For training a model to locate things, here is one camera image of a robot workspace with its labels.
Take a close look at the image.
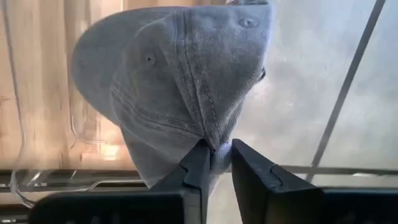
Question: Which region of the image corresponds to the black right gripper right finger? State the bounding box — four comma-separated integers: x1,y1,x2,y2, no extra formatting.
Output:
231,139,398,224

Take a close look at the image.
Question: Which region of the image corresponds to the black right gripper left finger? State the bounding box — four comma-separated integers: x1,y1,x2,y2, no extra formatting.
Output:
29,139,213,224

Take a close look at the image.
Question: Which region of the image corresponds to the light blue-grey baseball cap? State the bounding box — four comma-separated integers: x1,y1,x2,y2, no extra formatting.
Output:
70,0,274,200

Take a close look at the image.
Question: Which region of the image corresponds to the clear plastic bin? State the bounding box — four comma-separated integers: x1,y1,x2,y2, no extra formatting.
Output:
1,0,149,209

